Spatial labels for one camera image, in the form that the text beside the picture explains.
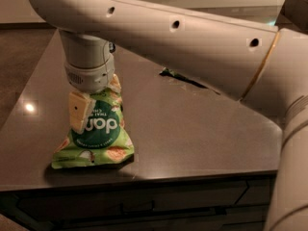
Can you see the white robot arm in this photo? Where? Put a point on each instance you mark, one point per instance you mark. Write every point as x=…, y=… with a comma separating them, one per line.
x=259, y=65

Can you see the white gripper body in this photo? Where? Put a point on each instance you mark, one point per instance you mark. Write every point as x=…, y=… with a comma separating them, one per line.
x=90, y=77

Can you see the dark box in corner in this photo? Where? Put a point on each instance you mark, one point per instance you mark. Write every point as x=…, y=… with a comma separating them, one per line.
x=294, y=16

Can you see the dark cabinet drawer front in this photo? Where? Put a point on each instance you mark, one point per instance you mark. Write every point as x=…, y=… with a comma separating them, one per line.
x=107, y=202

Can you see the dark drawer handle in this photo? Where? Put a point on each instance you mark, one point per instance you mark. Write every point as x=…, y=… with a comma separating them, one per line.
x=131, y=207

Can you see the small green snack bag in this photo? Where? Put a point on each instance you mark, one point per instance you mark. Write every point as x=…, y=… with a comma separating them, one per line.
x=171, y=73

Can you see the green Dang rice chip bag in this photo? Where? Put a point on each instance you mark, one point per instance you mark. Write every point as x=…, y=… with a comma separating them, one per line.
x=104, y=140

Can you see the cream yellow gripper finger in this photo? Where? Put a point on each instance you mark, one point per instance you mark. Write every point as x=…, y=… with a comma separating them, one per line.
x=80, y=107

